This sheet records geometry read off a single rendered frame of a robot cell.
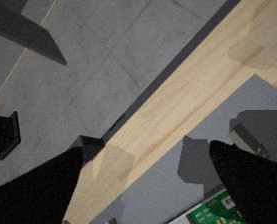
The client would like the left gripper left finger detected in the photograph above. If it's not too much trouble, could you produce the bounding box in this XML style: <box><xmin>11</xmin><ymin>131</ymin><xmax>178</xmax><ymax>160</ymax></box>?
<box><xmin>0</xmin><ymin>147</ymin><xmax>83</xmax><ymax>224</ymax></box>

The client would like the green circuit board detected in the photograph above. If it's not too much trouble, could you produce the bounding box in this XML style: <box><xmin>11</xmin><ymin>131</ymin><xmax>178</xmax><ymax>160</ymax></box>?
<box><xmin>166</xmin><ymin>130</ymin><xmax>261</xmax><ymax>224</ymax></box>

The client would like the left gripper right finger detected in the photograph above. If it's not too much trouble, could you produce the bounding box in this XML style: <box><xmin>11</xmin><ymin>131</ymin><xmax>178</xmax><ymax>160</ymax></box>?
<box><xmin>209</xmin><ymin>140</ymin><xmax>277</xmax><ymax>224</ymax></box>

